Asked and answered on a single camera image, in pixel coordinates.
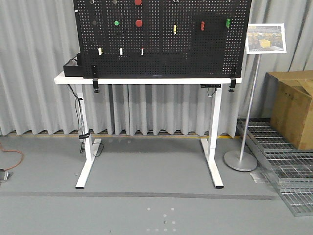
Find lower red push button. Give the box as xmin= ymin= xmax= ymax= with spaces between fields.
xmin=135 ymin=20 xmax=143 ymax=27

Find red push button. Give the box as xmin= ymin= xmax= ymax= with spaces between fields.
xmin=135 ymin=20 xmax=143 ymax=27
xmin=134 ymin=0 xmax=142 ymax=5

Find upper red push button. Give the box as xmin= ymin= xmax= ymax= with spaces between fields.
xmin=134 ymin=0 xmax=142 ymax=5

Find desk height controller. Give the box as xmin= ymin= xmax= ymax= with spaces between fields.
xmin=200 ymin=84 xmax=222 ymax=89

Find white standing desk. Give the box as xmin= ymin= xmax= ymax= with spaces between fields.
xmin=54 ymin=72 xmax=243 ymax=189

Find left black clamp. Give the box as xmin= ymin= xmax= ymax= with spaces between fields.
xmin=92 ymin=65 xmax=100 ymax=94

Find black clamp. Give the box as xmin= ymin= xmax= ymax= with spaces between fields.
xmin=228 ymin=64 xmax=237 ymax=93
xmin=92 ymin=65 xmax=100 ymax=94

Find black perforated pegboard panel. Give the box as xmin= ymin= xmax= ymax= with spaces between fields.
xmin=73 ymin=0 xmax=251 ymax=78

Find right black clamp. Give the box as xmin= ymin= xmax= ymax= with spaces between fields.
xmin=228 ymin=64 xmax=237 ymax=93

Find black box on desk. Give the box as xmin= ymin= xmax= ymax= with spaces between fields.
xmin=63 ymin=53 xmax=83 ymax=77

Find brown cardboard box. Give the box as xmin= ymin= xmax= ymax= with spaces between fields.
xmin=267 ymin=70 xmax=313 ymax=150

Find sign stand with photo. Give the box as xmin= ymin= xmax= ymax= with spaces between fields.
xmin=224 ymin=23 xmax=287 ymax=172

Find metal floor grating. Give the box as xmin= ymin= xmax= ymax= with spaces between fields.
xmin=246 ymin=118 xmax=313 ymax=216

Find grey curtain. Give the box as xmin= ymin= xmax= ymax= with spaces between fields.
xmin=0 ymin=0 xmax=313 ymax=136

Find metal floor socket box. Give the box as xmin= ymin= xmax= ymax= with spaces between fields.
xmin=0 ymin=169 xmax=13 ymax=183

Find black cables on desk leg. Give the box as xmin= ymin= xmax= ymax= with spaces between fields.
xmin=67 ymin=84 xmax=105 ymax=158

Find yellow toggle switch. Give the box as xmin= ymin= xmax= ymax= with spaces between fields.
xmin=173 ymin=24 xmax=178 ymax=35

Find red toggle switch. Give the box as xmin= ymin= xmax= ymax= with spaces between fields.
xmin=201 ymin=21 xmax=205 ymax=31

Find green toggle switch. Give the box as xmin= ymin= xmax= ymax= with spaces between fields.
xmin=225 ymin=18 xmax=231 ymax=28

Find orange cable on floor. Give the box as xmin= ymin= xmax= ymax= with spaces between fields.
xmin=0 ymin=141 xmax=24 ymax=172

